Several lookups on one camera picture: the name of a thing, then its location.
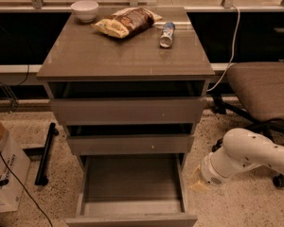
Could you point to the grey office chair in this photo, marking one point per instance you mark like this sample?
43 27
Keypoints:
259 86

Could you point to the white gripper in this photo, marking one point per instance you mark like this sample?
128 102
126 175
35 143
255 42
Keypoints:
208 173

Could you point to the grey drawer cabinet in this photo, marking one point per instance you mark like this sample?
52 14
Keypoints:
84 54

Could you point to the grey bottom drawer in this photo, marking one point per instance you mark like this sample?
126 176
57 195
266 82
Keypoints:
132 191

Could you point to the white ceramic bowl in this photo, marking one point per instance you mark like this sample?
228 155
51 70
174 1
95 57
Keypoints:
85 10

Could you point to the black metal stand leg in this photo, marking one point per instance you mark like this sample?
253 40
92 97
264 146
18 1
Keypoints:
41 178

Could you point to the grey middle drawer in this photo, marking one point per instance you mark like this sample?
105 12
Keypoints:
130 139

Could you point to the grey top drawer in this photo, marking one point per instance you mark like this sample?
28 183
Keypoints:
128 102

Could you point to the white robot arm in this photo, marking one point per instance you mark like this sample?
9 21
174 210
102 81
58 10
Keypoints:
241 151

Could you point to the brown yellow chip bag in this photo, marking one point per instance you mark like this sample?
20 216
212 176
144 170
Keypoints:
127 22

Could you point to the grey drawer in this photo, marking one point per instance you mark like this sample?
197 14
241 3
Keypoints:
128 102
132 191
130 139

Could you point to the white cardboard box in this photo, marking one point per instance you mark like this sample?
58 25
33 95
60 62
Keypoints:
14 165

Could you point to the white blue can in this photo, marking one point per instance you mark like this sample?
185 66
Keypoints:
166 38

